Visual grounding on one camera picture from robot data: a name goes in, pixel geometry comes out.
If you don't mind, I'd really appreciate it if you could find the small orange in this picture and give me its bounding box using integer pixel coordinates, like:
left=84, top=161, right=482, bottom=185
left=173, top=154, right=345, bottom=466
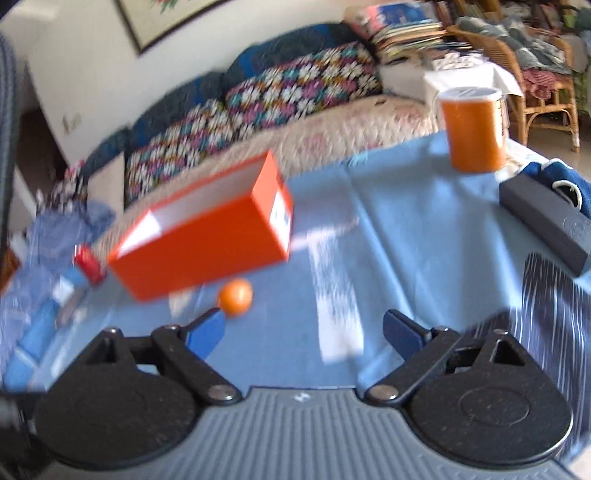
left=218, top=278, right=254, bottom=318

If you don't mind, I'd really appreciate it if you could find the framed flower painting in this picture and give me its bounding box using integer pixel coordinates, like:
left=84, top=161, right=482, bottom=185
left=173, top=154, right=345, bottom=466
left=115, top=0, right=232, bottom=54

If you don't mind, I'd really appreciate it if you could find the white sofa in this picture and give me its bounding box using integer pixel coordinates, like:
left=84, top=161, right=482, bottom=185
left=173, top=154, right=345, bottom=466
left=81, top=23, right=439, bottom=250

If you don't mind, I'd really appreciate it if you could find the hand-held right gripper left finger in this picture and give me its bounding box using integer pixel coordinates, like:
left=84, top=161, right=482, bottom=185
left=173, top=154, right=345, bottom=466
left=83, top=308, right=242, bottom=407

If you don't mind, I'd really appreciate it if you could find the rattan armchair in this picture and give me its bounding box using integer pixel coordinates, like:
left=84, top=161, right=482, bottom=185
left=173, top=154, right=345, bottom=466
left=445, top=14, right=583, bottom=153

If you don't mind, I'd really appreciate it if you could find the dark blue back cushion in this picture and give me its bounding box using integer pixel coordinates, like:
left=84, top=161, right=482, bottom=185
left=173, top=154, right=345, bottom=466
left=129, top=71, right=227, bottom=148
left=81, top=129, right=132, bottom=178
left=224, top=23, right=365, bottom=84

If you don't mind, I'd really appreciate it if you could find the floral daisy cushion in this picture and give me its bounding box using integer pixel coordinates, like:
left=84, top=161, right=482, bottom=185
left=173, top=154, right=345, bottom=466
left=124, top=99, right=232, bottom=208
left=225, top=41, right=384, bottom=125

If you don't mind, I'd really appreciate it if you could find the orange cardboard box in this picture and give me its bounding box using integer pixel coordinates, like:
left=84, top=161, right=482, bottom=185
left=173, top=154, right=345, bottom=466
left=107, top=150, right=294, bottom=303

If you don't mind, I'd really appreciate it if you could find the light blue star tablecloth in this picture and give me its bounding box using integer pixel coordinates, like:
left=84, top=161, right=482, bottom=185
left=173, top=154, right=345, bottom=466
left=0, top=129, right=591, bottom=402

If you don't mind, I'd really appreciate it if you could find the long black box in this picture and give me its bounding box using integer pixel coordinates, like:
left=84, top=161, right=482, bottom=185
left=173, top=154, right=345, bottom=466
left=499, top=178, right=591, bottom=277

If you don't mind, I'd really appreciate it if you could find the red can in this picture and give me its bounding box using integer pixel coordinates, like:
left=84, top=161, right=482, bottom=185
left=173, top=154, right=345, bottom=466
left=73, top=244, right=107, bottom=284

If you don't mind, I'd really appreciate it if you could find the crumpled blue sheet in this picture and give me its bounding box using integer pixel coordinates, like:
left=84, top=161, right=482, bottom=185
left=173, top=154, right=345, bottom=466
left=0, top=198, right=116, bottom=384

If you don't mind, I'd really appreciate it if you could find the dark blue cloth bag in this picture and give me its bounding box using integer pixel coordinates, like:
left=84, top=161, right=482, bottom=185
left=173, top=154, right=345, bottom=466
left=519, top=159, right=591, bottom=217

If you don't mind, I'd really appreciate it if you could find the quilted pink floral sofa cover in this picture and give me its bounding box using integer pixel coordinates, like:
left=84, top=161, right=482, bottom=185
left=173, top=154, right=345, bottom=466
left=92, top=95, right=439, bottom=250

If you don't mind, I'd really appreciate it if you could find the plain white pillow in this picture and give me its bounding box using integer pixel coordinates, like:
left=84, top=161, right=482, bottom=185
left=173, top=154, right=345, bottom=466
left=88, top=154, right=125, bottom=213

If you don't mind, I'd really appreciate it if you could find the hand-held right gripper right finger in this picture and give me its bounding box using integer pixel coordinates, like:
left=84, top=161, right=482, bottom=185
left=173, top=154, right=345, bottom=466
left=365, top=309, right=527, bottom=407

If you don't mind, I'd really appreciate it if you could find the patterned cloth bundle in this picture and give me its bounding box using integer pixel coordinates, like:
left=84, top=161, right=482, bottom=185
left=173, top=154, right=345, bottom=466
left=51, top=161, right=93, bottom=213

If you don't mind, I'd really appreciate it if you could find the orange round canister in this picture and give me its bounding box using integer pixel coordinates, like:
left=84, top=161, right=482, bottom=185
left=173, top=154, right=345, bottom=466
left=436, top=86, right=509, bottom=174

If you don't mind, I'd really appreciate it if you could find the pile of clothes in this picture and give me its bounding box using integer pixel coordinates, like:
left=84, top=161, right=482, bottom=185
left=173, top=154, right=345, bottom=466
left=455, top=16, right=573, bottom=84

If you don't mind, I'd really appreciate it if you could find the white cloth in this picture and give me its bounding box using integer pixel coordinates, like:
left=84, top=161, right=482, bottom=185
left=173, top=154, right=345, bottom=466
left=422, top=62, right=525, bottom=100

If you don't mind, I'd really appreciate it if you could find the stack of books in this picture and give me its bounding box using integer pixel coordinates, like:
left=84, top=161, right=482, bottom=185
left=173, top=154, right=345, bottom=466
left=344, top=2, right=462, bottom=65

